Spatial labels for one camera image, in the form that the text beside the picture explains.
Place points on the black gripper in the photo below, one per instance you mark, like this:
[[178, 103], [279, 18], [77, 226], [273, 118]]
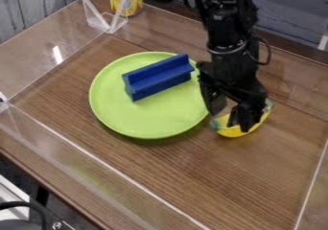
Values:
[[228, 77]]

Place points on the yellow toy banana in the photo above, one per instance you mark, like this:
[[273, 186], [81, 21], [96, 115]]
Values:
[[234, 131]]

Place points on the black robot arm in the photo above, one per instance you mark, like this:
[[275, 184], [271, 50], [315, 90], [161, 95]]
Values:
[[228, 20]]

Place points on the green round plate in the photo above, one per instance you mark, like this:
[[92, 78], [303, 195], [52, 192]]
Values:
[[157, 117]]

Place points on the blue plastic block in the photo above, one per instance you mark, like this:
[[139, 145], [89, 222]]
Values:
[[157, 77]]

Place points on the clear acrylic tray wall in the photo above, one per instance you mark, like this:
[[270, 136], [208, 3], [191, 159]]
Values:
[[192, 182]]

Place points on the clear acrylic corner bracket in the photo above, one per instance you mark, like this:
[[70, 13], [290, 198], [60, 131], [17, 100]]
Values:
[[105, 21]]

